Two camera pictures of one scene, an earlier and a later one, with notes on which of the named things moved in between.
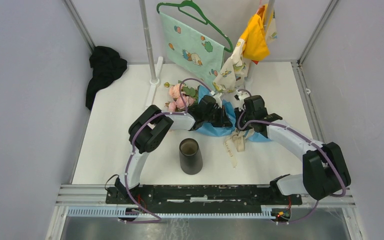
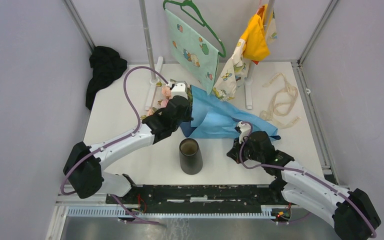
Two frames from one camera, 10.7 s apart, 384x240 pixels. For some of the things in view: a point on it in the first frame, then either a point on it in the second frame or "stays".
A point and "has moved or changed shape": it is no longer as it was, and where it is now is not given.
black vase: x=191 y=160 stays
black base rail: x=200 y=197 stays
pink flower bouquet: x=184 y=98 has moved or changed shape
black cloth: x=107 y=64 stays
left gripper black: x=223 y=121 to x=188 y=117
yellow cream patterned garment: x=253 y=47 stays
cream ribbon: x=239 y=137 has moved or changed shape
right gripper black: x=238 y=112 to x=233 y=153
